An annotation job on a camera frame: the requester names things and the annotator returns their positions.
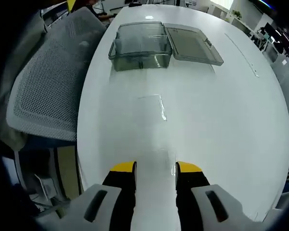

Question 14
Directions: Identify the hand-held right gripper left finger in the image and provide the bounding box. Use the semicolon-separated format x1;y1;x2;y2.
82;161;138;231

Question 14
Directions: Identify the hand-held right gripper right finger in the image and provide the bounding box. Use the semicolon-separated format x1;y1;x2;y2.
174;161;247;231

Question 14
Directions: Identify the clear grey guide fixture box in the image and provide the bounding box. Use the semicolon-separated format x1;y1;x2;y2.
107;21;224;73

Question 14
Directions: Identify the grey mesh office chair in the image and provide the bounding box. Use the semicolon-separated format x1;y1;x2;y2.
5;6;109;143

